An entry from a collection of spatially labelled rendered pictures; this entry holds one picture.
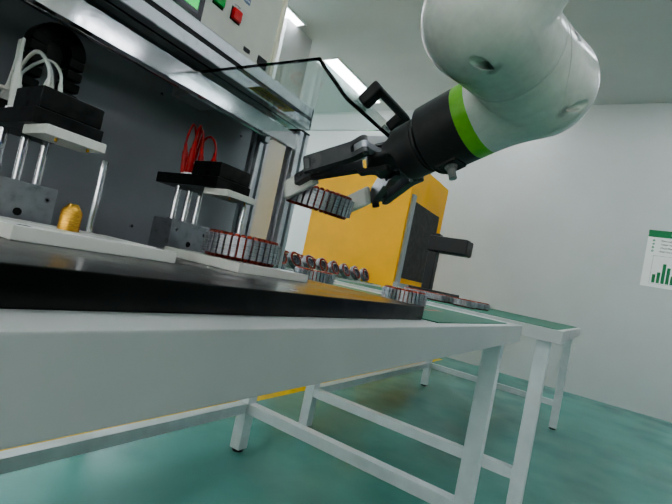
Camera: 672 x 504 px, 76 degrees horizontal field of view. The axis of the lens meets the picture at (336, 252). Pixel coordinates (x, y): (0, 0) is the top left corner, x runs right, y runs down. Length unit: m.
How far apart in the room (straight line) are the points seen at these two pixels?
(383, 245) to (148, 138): 3.45
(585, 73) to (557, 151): 5.41
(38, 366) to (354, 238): 4.12
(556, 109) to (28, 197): 0.59
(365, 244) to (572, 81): 3.81
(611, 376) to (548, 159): 2.54
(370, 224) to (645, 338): 3.11
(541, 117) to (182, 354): 0.40
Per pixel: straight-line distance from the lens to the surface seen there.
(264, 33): 0.88
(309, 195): 0.65
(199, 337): 0.27
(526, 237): 5.68
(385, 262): 4.10
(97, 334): 0.23
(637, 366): 5.56
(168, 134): 0.87
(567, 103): 0.50
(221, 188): 0.67
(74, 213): 0.49
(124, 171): 0.82
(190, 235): 0.74
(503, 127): 0.51
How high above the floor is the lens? 0.80
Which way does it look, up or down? 2 degrees up
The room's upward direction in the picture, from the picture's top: 12 degrees clockwise
